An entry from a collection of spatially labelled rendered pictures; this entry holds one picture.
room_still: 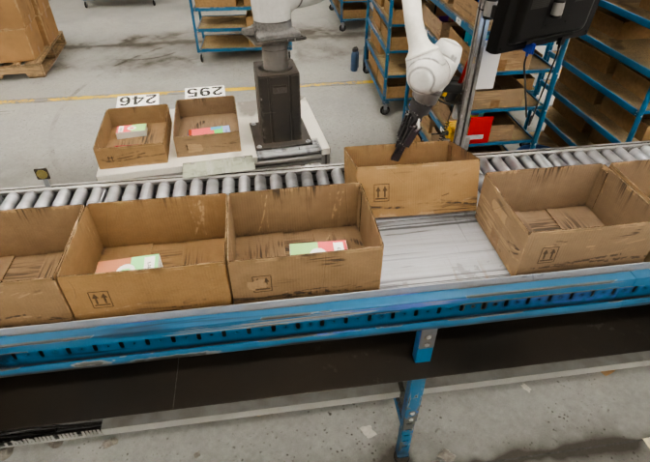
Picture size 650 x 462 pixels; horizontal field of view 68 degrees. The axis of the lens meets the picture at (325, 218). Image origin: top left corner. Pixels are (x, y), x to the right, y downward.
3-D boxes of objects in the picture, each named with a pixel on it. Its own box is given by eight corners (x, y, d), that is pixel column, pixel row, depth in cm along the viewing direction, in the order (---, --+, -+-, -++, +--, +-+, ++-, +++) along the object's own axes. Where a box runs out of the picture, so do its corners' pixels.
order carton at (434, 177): (447, 184, 182) (450, 139, 176) (477, 211, 155) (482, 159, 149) (343, 191, 180) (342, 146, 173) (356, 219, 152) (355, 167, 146)
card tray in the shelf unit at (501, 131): (436, 110, 294) (439, 95, 288) (485, 108, 297) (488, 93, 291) (457, 143, 263) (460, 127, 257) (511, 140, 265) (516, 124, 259)
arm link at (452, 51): (420, 75, 166) (409, 81, 156) (441, 31, 158) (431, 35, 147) (448, 89, 164) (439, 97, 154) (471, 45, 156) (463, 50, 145)
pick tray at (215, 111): (236, 113, 245) (234, 95, 239) (242, 151, 215) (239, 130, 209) (179, 118, 240) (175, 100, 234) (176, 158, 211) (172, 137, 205)
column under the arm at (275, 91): (249, 125, 235) (242, 58, 215) (301, 119, 240) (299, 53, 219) (255, 151, 215) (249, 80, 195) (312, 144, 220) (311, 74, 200)
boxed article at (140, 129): (147, 136, 225) (145, 129, 223) (117, 139, 222) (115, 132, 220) (147, 129, 230) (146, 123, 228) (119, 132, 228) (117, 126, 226)
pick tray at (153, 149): (172, 122, 237) (168, 103, 231) (168, 162, 208) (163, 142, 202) (111, 128, 233) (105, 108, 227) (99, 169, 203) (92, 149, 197)
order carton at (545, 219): (585, 206, 162) (604, 162, 151) (642, 266, 139) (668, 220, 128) (473, 216, 158) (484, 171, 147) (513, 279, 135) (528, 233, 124)
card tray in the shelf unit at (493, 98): (439, 79, 281) (442, 63, 275) (488, 76, 285) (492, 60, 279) (466, 110, 250) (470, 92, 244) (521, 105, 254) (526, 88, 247)
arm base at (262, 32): (237, 31, 202) (235, 17, 199) (286, 25, 209) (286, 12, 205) (248, 43, 188) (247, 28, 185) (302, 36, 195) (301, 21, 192)
